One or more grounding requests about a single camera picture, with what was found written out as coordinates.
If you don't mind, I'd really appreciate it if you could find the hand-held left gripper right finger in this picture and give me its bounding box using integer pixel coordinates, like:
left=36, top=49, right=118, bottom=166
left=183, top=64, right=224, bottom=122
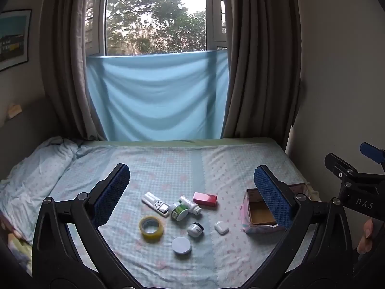
left=241, top=164, right=354, bottom=289

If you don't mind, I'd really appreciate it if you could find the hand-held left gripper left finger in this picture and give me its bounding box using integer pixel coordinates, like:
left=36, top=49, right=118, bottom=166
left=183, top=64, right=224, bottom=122
left=32, top=163, right=142, bottom=289

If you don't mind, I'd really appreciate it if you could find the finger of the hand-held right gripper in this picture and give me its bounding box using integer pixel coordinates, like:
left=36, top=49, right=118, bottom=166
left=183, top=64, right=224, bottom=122
left=360, top=142, right=385, bottom=164
left=324, top=153, right=359, bottom=183

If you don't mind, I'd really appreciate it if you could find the white remote control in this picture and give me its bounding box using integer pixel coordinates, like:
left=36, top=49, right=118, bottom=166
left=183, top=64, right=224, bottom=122
left=141, top=192, right=171, bottom=218

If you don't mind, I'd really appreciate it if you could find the person's right hand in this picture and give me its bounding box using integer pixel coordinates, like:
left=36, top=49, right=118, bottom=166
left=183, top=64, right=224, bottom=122
left=356, top=219, right=375, bottom=255

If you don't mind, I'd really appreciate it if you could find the open pink cardboard box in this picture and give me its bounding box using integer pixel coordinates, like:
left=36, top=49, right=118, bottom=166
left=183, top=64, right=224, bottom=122
left=240, top=183, right=308, bottom=234

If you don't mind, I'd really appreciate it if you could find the yellow tape roll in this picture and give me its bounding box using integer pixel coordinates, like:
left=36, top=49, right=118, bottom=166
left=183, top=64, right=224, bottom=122
left=139, top=216, right=166, bottom=241

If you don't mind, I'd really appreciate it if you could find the green label jar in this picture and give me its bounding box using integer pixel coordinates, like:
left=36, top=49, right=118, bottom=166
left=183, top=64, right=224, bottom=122
left=171, top=203, right=189, bottom=222

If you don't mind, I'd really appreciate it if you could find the pink rectangular box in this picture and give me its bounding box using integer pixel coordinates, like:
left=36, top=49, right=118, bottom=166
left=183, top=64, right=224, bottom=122
left=193, top=192, right=218, bottom=208

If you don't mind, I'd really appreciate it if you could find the white plastic bottle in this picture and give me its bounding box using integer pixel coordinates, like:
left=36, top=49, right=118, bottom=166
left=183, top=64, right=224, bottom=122
left=179, top=196, right=202, bottom=216

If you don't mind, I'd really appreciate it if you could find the checked floral bed sheet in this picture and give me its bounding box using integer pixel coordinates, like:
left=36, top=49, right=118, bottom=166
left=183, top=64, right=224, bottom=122
left=27, top=138, right=319, bottom=288

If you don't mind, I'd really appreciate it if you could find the crumpled light blue quilt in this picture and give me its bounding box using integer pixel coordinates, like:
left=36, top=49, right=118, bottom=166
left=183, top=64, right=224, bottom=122
left=0, top=136, right=80, bottom=243

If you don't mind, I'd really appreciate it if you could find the white round lid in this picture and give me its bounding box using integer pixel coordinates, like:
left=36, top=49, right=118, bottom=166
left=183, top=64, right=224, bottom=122
left=172, top=237, right=192, bottom=256

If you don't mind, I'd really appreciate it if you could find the small black and white jar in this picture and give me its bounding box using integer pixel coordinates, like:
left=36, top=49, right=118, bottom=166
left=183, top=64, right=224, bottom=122
left=187, top=222, right=204, bottom=238

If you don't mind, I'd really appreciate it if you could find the light blue hanging cloth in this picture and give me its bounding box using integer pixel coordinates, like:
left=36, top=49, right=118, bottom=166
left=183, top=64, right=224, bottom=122
left=86, top=50, right=230, bottom=142

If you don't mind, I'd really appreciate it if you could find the pale green patterned cloth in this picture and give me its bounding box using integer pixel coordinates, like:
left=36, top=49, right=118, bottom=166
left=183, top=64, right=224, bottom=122
left=0, top=211, right=34, bottom=277

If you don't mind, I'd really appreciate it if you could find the grey brown curtain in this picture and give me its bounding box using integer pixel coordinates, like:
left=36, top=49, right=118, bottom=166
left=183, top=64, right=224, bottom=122
left=220, top=0, right=302, bottom=145
left=40, top=0, right=106, bottom=141

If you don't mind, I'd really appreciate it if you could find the small beige pack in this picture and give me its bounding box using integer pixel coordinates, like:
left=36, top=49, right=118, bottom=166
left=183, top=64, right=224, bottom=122
left=7, top=103, right=22, bottom=118

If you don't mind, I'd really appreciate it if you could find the white framed window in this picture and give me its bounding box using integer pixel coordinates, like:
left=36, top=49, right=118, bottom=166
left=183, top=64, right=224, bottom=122
left=85, top=0, right=228, bottom=57

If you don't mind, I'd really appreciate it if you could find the framed wall picture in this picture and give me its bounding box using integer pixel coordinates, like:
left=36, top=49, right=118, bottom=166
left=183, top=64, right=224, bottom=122
left=0, top=9, right=32, bottom=72

